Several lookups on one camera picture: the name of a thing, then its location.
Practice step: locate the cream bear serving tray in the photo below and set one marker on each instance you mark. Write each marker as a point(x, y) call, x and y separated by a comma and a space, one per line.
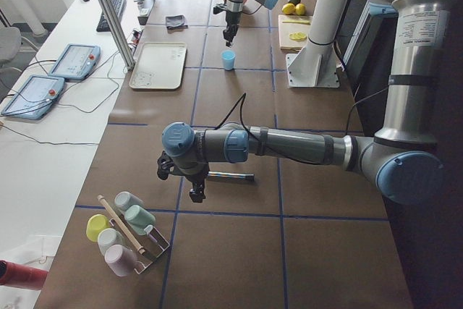
point(159, 66)

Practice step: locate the metal wire cup rack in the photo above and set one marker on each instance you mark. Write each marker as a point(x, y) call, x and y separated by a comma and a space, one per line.
point(154, 242)

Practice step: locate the red cylinder object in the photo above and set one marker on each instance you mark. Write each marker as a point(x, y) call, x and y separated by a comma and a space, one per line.
point(22, 276)

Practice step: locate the white cup on rack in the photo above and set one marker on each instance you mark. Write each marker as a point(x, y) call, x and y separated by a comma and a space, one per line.
point(107, 238)

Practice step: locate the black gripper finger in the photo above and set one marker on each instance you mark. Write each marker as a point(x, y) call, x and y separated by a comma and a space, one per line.
point(232, 32)
point(227, 34)
point(194, 195)
point(201, 194)

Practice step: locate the yellow cup on rack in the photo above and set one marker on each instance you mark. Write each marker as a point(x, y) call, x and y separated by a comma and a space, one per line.
point(96, 224)

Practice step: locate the aluminium frame post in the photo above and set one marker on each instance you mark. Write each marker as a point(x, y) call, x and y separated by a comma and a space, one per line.
point(117, 33)

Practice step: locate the light blue plastic cup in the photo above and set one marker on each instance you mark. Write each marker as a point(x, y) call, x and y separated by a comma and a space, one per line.
point(228, 59)

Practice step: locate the pink cup on rack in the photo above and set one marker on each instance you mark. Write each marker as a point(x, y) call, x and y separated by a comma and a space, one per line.
point(121, 260)

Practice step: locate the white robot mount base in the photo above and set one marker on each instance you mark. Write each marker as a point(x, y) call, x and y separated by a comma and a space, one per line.
point(315, 64)

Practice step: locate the lemon slices stack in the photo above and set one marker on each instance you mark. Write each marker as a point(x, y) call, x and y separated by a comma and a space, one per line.
point(297, 36)

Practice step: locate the green cup on rack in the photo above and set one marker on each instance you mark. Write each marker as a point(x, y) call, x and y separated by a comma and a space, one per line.
point(138, 218)

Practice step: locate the wooden rolling stick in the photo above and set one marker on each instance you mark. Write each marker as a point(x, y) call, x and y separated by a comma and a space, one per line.
point(127, 233)

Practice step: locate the steel muddler black tip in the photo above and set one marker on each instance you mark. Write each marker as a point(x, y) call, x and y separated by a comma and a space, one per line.
point(230, 177)

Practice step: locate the grey cup on rack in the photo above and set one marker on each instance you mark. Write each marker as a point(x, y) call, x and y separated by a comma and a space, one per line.
point(125, 200)

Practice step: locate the yellow plastic knife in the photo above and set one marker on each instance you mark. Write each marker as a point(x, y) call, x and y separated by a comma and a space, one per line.
point(302, 22)

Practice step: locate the yellow lemon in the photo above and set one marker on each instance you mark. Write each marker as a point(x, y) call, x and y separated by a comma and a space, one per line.
point(288, 9)
point(300, 9)

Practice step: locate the lower blue teach pendant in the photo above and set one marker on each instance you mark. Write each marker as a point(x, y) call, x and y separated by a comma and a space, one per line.
point(35, 98)

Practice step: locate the folded grey purple cloth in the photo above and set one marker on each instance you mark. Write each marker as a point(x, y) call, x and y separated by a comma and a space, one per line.
point(176, 22)

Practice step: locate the upper blue teach pendant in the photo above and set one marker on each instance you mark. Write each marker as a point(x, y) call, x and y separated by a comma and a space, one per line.
point(76, 62)

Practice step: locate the blue teach pendant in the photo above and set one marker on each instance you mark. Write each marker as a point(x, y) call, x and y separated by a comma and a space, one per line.
point(35, 98)
point(76, 62)

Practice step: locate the wooden cutting board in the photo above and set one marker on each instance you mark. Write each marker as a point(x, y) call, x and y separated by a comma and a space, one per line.
point(293, 31)

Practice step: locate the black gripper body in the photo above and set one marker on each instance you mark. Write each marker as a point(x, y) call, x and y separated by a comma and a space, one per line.
point(194, 179)
point(231, 19)

